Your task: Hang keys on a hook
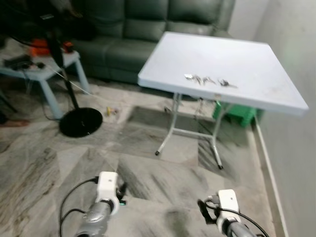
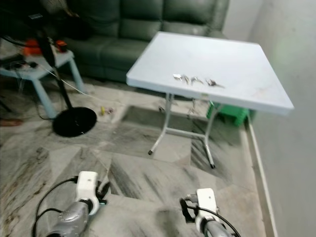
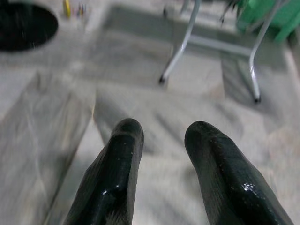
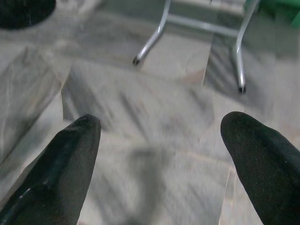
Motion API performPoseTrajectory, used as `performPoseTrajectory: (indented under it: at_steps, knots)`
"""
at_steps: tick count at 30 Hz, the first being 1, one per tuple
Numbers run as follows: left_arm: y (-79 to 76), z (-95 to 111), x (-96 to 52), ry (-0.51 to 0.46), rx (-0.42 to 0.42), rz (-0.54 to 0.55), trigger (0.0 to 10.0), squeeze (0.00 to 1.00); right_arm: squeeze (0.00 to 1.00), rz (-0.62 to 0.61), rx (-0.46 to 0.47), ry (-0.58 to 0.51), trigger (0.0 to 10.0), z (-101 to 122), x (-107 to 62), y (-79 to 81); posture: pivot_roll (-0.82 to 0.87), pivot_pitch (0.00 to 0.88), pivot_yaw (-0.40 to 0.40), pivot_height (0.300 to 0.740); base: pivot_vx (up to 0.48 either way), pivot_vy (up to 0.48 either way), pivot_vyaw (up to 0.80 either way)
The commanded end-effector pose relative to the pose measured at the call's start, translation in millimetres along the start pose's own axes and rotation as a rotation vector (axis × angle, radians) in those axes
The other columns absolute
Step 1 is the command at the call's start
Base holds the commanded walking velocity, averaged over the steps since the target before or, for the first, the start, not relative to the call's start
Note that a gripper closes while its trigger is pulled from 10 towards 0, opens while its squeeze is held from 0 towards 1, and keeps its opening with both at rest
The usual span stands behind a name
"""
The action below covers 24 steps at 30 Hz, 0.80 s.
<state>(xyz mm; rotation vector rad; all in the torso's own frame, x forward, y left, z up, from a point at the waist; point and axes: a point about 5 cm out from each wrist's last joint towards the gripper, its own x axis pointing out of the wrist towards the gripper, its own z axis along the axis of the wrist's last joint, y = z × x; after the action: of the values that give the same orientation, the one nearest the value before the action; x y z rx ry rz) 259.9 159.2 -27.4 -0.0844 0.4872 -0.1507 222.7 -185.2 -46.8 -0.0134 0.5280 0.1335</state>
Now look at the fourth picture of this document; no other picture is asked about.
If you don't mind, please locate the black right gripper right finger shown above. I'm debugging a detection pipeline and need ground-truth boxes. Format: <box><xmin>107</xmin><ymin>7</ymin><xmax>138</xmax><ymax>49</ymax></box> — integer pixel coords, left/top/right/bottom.
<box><xmin>221</xmin><ymin>111</ymin><xmax>300</xmax><ymax>225</ymax></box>

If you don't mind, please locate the green plastic object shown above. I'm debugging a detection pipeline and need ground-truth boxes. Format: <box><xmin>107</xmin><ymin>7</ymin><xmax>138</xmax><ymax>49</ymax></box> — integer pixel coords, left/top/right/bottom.
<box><xmin>243</xmin><ymin>0</ymin><xmax>300</xmax><ymax>27</ymax></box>

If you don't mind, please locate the grey metal chair frame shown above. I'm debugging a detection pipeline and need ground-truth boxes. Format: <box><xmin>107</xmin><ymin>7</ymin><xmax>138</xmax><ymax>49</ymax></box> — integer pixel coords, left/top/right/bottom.
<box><xmin>133</xmin><ymin>0</ymin><xmax>261</xmax><ymax>94</ymax></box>

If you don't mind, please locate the black round base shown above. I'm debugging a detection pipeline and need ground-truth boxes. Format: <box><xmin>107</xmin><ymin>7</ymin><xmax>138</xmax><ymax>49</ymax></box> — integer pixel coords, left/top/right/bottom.
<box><xmin>0</xmin><ymin>0</ymin><xmax>56</xmax><ymax>30</ymax></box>

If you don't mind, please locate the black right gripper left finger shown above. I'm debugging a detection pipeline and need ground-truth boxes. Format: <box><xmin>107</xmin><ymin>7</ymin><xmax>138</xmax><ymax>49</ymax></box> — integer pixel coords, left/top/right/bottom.
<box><xmin>0</xmin><ymin>114</ymin><xmax>102</xmax><ymax>225</ymax></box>

